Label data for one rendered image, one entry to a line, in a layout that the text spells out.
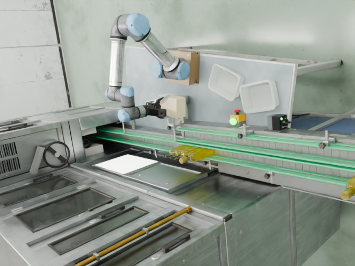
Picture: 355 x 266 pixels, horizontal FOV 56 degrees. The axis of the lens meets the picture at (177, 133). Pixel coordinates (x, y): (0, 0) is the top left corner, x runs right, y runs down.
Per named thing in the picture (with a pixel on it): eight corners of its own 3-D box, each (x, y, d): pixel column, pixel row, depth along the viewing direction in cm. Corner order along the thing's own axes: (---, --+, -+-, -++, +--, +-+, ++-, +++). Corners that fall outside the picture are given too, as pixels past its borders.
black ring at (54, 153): (69, 163, 272) (44, 170, 258) (65, 138, 267) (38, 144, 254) (72, 163, 268) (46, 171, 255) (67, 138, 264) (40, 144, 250)
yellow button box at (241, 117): (237, 123, 217) (230, 125, 212) (236, 112, 215) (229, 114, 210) (246, 124, 212) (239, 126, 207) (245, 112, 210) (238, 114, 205)
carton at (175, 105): (168, 93, 215) (159, 95, 210) (185, 97, 204) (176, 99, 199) (168, 111, 219) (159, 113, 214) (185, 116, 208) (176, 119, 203)
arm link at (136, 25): (178, 67, 221) (122, 9, 183) (195, 68, 211) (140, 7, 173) (170, 82, 218) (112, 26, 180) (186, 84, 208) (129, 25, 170)
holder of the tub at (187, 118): (177, 130, 262) (169, 132, 257) (173, 95, 256) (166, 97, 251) (192, 132, 250) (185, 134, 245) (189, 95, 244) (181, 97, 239)
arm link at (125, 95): (113, 86, 188) (114, 105, 191) (125, 88, 180) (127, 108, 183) (124, 85, 193) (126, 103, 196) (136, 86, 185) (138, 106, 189)
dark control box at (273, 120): (275, 126, 197) (267, 129, 191) (274, 113, 195) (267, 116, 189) (288, 127, 191) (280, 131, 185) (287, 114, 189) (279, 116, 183)
